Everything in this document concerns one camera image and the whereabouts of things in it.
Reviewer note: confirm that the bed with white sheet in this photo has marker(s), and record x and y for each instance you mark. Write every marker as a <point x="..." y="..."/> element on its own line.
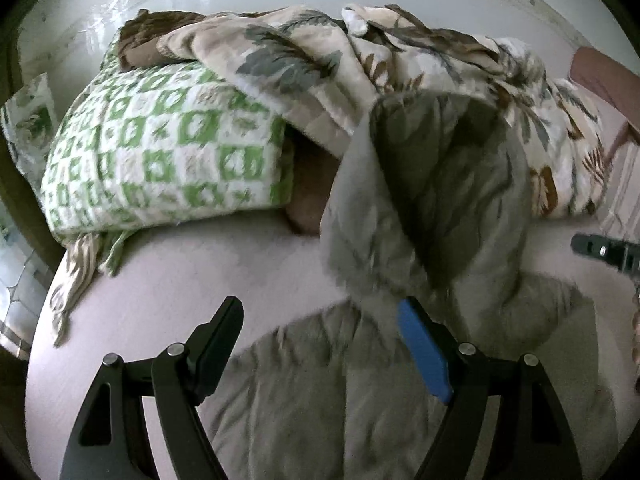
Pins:
<point x="175" y="270"/>

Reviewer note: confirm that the beige green patterned cloth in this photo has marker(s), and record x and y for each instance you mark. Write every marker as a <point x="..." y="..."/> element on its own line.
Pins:
<point x="82" y="270"/>

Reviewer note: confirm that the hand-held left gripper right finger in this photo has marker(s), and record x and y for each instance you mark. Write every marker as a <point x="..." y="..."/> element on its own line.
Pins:
<point x="425" y="350"/>

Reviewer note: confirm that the brown pillow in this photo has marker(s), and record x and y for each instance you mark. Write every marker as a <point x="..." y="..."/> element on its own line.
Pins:
<point x="312" y="195"/>

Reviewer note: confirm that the pink wooden furniture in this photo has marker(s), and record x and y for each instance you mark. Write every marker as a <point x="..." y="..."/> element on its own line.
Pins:
<point x="605" y="80"/>

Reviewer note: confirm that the leaf print blanket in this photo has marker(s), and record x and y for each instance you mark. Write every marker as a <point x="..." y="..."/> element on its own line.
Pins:
<point x="300" y="60"/>

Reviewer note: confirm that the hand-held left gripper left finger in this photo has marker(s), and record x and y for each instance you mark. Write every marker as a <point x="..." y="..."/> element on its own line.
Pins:
<point x="219" y="332"/>

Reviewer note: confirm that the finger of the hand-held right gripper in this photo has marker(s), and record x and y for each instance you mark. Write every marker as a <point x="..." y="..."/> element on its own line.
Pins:
<point x="602" y="251"/>

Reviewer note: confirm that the green checked pillow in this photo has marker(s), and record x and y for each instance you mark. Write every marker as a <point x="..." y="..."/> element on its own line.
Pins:
<point x="160" y="150"/>

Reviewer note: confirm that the small leaf print pillow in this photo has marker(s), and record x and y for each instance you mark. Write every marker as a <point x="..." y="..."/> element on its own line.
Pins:
<point x="30" y="120"/>

